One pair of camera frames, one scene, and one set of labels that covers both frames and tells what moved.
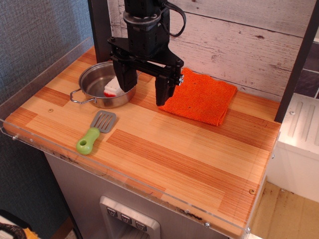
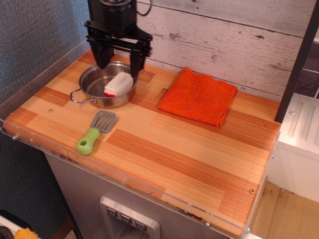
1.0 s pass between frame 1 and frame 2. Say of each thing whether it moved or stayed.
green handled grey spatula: stayed
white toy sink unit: stayed
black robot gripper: moved
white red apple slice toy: stayed
